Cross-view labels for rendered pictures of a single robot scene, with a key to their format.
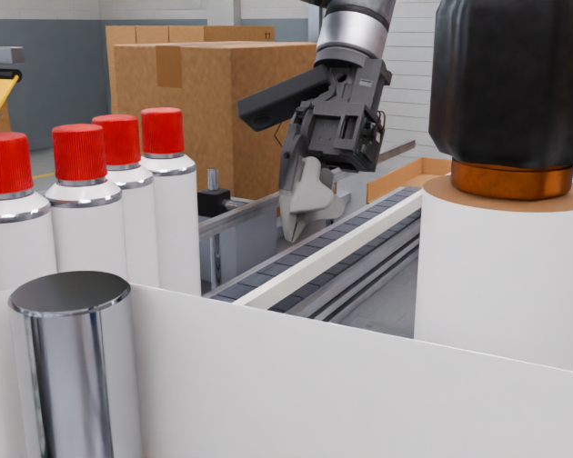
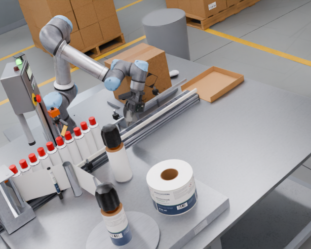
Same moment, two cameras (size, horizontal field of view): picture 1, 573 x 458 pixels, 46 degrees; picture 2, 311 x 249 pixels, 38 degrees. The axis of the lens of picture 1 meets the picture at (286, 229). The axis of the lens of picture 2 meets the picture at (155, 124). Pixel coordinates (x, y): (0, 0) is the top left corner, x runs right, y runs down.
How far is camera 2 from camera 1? 1.89 m
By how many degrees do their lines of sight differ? 29
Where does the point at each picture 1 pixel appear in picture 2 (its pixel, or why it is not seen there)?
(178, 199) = (95, 131)
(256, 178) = not seen: hidden behind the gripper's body
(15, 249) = (70, 145)
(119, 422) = (70, 172)
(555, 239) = (113, 154)
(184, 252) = (98, 138)
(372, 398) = (83, 173)
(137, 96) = not seen: hidden behind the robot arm
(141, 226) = (89, 137)
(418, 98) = not seen: outside the picture
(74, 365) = (66, 169)
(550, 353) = (117, 164)
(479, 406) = (87, 174)
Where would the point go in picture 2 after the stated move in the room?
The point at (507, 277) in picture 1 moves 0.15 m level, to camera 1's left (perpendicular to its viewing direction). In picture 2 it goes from (110, 157) to (82, 156)
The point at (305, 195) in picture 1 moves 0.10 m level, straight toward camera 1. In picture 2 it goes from (128, 118) to (121, 129)
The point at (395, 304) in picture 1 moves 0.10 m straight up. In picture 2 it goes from (155, 136) to (151, 121)
